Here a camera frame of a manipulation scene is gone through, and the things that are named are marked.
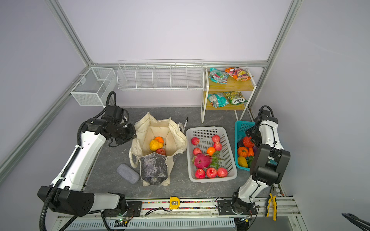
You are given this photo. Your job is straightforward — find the red tomato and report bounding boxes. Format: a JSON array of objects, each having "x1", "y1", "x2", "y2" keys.
[{"x1": 242, "y1": 136, "x2": 255, "y2": 148}]

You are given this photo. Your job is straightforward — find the small orange pumpkin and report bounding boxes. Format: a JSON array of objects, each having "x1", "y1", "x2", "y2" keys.
[{"x1": 237, "y1": 146, "x2": 249, "y2": 158}]

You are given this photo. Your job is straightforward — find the orange fruit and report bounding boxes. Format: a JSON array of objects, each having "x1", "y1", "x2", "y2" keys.
[
  {"x1": 154, "y1": 137, "x2": 165, "y2": 145},
  {"x1": 206, "y1": 147, "x2": 216, "y2": 156}
]

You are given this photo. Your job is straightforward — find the red apple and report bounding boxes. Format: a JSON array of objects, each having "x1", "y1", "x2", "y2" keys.
[
  {"x1": 206, "y1": 167, "x2": 218, "y2": 179},
  {"x1": 213, "y1": 142, "x2": 223, "y2": 151},
  {"x1": 191, "y1": 137, "x2": 200, "y2": 146},
  {"x1": 193, "y1": 148, "x2": 202, "y2": 156},
  {"x1": 195, "y1": 168, "x2": 206, "y2": 179},
  {"x1": 212, "y1": 135, "x2": 221, "y2": 143},
  {"x1": 156, "y1": 148, "x2": 166, "y2": 156}
]

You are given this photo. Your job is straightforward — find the beige canvas grocery bag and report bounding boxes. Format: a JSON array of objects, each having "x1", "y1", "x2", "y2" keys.
[{"x1": 129, "y1": 113, "x2": 188, "y2": 186}]

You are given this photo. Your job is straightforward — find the orange pink snack bag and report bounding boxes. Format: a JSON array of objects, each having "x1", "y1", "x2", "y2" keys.
[{"x1": 225, "y1": 67, "x2": 251, "y2": 81}]

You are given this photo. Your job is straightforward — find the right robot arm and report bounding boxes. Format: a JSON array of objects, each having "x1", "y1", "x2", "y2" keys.
[{"x1": 231, "y1": 105, "x2": 291, "y2": 213}]

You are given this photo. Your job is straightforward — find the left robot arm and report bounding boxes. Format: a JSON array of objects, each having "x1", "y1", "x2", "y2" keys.
[{"x1": 38, "y1": 105, "x2": 136, "y2": 217}]

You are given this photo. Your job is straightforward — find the green Fox's candy bag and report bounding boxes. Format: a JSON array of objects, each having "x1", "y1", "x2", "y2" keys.
[{"x1": 224, "y1": 91, "x2": 247, "y2": 105}]

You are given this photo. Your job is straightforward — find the teal pink snack bag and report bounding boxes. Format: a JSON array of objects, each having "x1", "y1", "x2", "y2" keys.
[{"x1": 209, "y1": 68, "x2": 229, "y2": 84}]

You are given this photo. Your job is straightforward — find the teal plastic basket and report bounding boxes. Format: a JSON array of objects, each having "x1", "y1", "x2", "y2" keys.
[{"x1": 234, "y1": 120, "x2": 285, "y2": 177}]

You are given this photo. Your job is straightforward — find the orange carrot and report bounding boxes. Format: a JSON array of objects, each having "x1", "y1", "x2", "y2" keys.
[{"x1": 248, "y1": 147, "x2": 254, "y2": 157}]

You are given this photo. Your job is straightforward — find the green bell pepper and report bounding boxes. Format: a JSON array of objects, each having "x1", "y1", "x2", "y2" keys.
[{"x1": 247, "y1": 156, "x2": 254, "y2": 168}]

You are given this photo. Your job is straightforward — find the grey fabric glasses case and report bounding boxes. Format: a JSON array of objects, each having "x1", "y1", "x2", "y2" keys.
[{"x1": 117, "y1": 163, "x2": 140, "y2": 184}]

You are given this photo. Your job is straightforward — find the white and wood shelf rack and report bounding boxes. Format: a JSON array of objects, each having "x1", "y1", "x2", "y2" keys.
[{"x1": 200, "y1": 68, "x2": 257, "y2": 123}]

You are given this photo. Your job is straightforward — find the white plastic basket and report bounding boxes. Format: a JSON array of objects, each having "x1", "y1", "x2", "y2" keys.
[{"x1": 186, "y1": 126, "x2": 238, "y2": 183}]

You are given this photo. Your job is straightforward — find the small white mesh basket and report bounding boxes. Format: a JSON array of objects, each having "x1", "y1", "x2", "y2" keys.
[{"x1": 71, "y1": 67, "x2": 117, "y2": 106}]

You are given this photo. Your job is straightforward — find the pink dragon fruit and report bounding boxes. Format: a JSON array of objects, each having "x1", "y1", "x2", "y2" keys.
[{"x1": 193, "y1": 153, "x2": 212, "y2": 169}]

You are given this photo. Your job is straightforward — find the yellow tape measure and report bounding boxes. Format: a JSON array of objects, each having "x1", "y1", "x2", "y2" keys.
[{"x1": 169, "y1": 196, "x2": 180, "y2": 210}]

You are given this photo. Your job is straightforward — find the yellow handled pliers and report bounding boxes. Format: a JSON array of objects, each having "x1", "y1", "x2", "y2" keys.
[{"x1": 265, "y1": 185, "x2": 278, "y2": 221}]

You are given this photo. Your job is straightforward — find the long white wire basket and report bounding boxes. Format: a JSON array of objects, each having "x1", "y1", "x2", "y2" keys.
[{"x1": 116, "y1": 59, "x2": 205, "y2": 91}]

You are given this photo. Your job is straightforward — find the black corrugated cable conduit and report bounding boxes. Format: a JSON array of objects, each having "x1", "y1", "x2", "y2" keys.
[{"x1": 39, "y1": 178, "x2": 79, "y2": 231}]

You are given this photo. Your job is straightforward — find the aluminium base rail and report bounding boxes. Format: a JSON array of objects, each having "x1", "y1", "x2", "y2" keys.
[{"x1": 67, "y1": 196, "x2": 305, "y2": 231}]

